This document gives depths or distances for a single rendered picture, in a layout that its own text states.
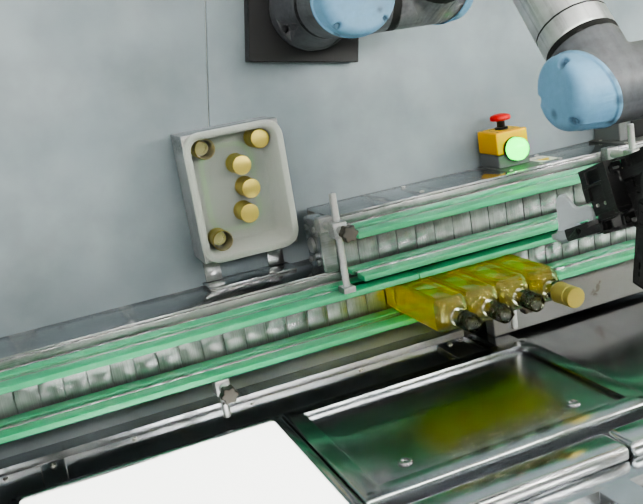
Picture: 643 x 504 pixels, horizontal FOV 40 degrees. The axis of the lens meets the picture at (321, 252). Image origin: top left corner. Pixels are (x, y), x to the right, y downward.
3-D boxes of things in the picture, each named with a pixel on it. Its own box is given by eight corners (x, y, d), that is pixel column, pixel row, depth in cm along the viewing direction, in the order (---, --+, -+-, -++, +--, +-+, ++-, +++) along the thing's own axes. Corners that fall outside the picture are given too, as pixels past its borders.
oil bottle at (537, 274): (470, 282, 166) (537, 309, 147) (467, 253, 165) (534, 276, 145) (496, 275, 168) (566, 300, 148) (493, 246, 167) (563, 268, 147)
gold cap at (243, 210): (231, 202, 158) (238, 205, 154) (250, 198, 159) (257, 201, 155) (235, 221, 159) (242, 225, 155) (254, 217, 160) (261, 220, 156)
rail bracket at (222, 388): (203, 404, 152) (224, 432, 139) (196, 366, 150) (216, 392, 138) (226, 397, 153) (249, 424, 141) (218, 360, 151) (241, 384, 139)
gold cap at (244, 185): (232, 178, 157) (239, 180, 153) (251, 173, 159) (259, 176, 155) (236, 197, 158) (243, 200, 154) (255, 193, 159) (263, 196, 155)
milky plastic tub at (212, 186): (194, 257, 159) (206, 267, 151) (169, 133, 154) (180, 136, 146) (285, 235, 165) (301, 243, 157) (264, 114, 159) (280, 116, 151)
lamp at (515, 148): (504, 162, 171) (513, 163, 168) (502, 138, 170) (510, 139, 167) (524, 157, 172) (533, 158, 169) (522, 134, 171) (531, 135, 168)
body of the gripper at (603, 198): (623, 162, 111) (689, 134, 100) (643, 228, 110) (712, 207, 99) (572, 174, 109) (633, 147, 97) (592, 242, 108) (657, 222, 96)
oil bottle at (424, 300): (386, 306, 161) (445, 337, 141) (382, 276, 159) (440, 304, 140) (414, 299, 162) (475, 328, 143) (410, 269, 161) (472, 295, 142)
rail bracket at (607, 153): (597, 161, 172) (645, 168, 160) (593, 124, 171) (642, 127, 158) (613, 157, 174) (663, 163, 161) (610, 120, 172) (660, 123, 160)
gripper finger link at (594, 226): (581, 223, 113) (634, 206, 106) (585, 237, 113) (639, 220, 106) (555, 230, 111) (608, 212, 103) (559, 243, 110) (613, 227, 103)
